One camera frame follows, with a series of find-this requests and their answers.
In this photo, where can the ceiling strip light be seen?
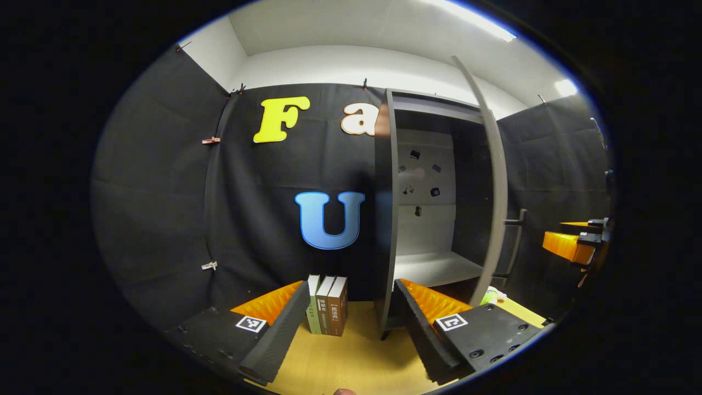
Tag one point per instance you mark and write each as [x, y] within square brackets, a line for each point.
[482, 22]
[566, 88]

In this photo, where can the green and white plush toy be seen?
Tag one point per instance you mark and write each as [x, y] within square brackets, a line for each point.
[490, 298]

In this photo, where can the black backdrop cloth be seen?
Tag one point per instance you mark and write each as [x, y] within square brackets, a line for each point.
[164, 219]

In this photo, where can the white cabinet shelf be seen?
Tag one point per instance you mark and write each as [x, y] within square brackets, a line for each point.
[433, 269]

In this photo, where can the brown book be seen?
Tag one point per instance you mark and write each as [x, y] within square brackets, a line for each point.
[338, 310]
[324, 312]

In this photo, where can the green book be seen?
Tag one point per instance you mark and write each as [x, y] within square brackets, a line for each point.
[313, 312]

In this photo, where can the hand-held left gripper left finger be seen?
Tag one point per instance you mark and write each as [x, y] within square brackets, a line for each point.
[279, 340]

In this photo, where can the red cloth clip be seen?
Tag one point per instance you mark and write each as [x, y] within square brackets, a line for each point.
[210, 140]

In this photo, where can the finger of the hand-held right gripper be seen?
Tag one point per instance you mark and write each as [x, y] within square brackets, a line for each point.
[595, 224]
[589, 239]

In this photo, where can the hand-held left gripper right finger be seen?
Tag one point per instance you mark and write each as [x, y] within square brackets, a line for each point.
[419, 337]

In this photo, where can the beige cabinet door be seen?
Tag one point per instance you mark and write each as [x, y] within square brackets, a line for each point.
[496, 192]

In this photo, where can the white cloth clip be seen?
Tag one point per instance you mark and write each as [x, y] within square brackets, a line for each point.
[209, 266]

